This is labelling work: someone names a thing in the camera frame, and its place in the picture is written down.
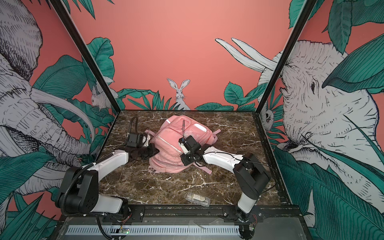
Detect black frame post left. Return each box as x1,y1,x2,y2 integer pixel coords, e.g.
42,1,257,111
50,0,121,114

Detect black frame post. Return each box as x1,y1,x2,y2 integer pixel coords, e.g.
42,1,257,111
50,0,121,114
256,0,317,115

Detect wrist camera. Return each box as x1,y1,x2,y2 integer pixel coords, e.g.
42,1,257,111
124,133,150,148
179,136,201,155

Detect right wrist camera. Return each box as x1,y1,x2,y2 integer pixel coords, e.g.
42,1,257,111
179,136,201,155

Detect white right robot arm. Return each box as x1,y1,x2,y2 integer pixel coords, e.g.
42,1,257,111
180,143,271,215

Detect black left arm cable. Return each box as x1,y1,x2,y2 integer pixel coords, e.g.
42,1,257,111
128,116,139,135

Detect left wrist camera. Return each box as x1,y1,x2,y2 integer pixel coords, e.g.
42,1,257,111
124,133,150,148

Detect white ventilation grille strip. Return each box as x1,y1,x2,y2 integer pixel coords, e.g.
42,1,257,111
65,225,240,236

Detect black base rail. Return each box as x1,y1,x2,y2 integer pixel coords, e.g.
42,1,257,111
75,205,302,224

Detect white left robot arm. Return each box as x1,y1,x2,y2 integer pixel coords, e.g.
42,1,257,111
55,144,159,216

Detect black frame post right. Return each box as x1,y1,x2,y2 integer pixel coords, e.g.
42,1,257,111
256,0,317,115

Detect pink student backpack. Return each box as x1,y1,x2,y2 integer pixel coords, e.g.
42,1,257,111
145,115,221,174

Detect clear plastic eraser box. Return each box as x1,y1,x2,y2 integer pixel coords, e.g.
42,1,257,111
185,192,211,207

